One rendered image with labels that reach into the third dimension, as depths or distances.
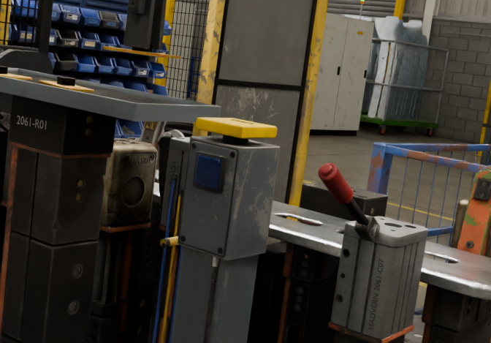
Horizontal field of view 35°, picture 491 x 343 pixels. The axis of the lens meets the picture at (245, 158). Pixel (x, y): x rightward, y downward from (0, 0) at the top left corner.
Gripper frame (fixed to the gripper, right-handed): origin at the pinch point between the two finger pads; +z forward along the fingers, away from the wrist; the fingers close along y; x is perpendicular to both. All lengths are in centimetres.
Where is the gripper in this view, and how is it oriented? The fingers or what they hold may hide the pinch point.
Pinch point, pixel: (145, 15)
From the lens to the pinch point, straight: 88.9
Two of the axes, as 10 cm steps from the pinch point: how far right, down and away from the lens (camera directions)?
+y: 4.5, -0.6, 8.9
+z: -1.3, 9.8, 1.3
